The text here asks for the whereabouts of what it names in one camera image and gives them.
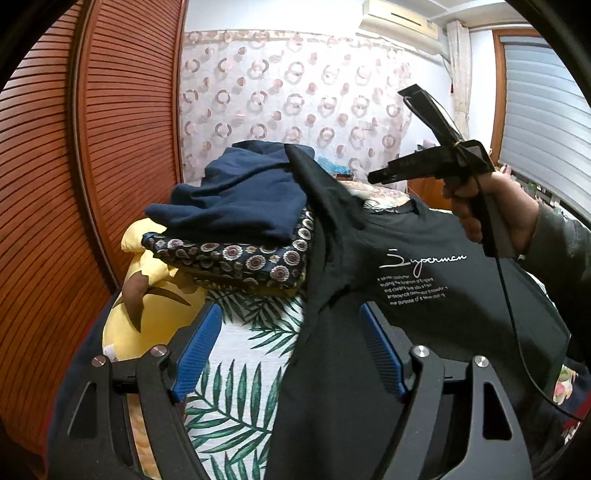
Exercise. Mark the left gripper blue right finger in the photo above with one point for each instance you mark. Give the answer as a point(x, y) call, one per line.
point(385, 348)

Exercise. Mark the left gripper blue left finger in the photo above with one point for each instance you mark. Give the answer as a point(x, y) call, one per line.
point(190, 348)

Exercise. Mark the black printed t-shirt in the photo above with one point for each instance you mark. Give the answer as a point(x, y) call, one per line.
point(335, 418)

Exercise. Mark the grey right sleeve forearm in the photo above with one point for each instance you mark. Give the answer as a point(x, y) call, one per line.
point(559, 256)

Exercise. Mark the person's right hand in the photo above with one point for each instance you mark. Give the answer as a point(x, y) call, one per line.
point(519, 210)

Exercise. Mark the wooden sideboard cabinet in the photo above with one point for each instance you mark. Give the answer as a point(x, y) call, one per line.
point(430, 190)

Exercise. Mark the yellow plush pillow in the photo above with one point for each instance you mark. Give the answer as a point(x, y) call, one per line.
point(155, 300)

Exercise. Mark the palm leaf print blanket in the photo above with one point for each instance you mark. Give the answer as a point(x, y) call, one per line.
point(230, 414)

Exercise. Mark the grey window blind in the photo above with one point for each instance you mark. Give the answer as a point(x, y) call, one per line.
point(546, 136)

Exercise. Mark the floral rose blanket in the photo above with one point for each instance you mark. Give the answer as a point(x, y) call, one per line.
point(376, 198)

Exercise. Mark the folded dark patterned garment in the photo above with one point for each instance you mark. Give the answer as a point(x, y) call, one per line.
point(242, 266)

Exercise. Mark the cardboard box with blue item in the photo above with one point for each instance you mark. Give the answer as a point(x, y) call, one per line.
point(337, 171)

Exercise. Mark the beige tied side curtain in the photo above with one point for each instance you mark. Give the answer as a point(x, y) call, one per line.
point(460, 52)

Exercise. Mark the sheer circle pattern curtain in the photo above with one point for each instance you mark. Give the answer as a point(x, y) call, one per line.
point(337, 95)

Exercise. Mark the folded navy blue garment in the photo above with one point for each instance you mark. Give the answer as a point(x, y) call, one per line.
point(248, 195)

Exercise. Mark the wooden louvred wardrobe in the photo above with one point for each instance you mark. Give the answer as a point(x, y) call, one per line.
point(88, 140)

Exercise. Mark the wall air conditioner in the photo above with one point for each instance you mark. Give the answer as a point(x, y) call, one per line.
point(402, 25)

